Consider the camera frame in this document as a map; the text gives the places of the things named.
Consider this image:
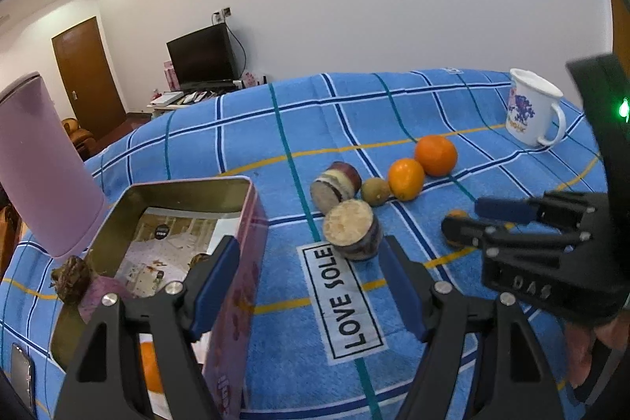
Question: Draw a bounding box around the brown wooden door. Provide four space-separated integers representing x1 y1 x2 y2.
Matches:
51 17 126 140

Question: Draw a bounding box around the black television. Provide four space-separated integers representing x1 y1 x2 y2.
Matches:
167 22 238 89

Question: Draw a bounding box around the orange fruit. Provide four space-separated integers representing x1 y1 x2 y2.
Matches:
140 341 163 393
387 158 425 202
414 135 458 177

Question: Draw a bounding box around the orange fruit front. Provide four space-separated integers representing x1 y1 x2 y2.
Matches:
140 341 163 393

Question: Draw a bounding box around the white TV stand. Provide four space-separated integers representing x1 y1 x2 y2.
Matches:
146 80 269 113

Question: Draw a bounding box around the cut sugarcane piece back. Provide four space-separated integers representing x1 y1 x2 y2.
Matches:
309 161 362 214

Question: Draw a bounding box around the pink cylindrical container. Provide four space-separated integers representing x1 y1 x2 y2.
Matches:
1 72 107 260

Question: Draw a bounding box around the orange fruit back right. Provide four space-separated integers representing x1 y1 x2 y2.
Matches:
414 135 458 177

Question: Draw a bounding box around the orange leather armchair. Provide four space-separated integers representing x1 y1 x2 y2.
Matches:
62 118 96 161

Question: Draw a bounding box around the wooden door right side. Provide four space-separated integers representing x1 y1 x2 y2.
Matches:
611 0 630 74

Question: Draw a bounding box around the blue plaid tablecloth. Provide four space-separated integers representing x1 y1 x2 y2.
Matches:
0 67 612 420

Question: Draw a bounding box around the orange fruit back left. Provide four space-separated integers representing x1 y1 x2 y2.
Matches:
387 158 425 202

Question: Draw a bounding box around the white printed mug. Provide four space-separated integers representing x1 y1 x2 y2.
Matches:
505 68 567 147

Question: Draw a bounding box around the small dark dried fruit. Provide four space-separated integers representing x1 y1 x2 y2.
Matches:
189 253 210 270

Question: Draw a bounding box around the paper leaflet in tin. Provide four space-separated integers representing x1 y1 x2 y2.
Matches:
115 207 246 419

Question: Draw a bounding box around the pink metal tin box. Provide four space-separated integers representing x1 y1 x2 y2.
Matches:
51 176 268 419

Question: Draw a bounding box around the dark brown mangosteen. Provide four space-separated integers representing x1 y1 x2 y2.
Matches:
50 256 92 305

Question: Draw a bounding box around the brown longan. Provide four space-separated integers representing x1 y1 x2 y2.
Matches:
447 209 470 218
361 177 392 207

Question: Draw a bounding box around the person's right hand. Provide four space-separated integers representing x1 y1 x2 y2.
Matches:
564 309 629 388

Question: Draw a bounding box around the cut sugarcane piece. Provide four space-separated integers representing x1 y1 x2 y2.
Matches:
322 199 382 261
309 161 362 214

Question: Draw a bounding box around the cut sugarcane piece front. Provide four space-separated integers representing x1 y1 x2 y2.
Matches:
322 199 382 261

